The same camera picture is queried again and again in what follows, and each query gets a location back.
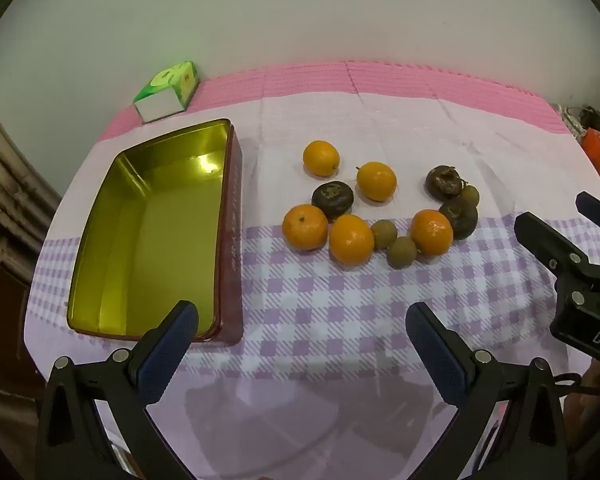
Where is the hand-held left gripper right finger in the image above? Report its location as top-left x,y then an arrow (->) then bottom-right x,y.
405,302 -> 568,480

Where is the shiny crumpled wrapper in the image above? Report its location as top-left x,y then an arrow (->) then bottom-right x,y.
555,102 -> 600,136

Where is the green tissue box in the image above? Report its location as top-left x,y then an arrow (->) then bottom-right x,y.
132,60 -> 201,124

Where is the orange mandarin with stem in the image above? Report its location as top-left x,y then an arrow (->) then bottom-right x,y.
356,161 -> 398,203

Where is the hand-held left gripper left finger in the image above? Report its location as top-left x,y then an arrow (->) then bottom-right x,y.
36,300 -> 201,480

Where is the dark brown water chestnut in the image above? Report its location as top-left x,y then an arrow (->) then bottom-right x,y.
311,180 -> 355,222
425,165 -> 465,201
438,200 -> 479,241

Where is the dark red gold tin box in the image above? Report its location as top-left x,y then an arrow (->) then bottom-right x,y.
66,119 -> 244,346

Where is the pink purple checkered tablecloth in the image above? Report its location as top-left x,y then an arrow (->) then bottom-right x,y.
24,60 -> 600,480

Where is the beige patterned curtain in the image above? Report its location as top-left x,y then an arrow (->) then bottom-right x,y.
0,85 -> 63,281

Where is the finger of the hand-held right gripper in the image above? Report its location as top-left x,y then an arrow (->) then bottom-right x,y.
514,211 -> 600,293
575,191 -> 600,242

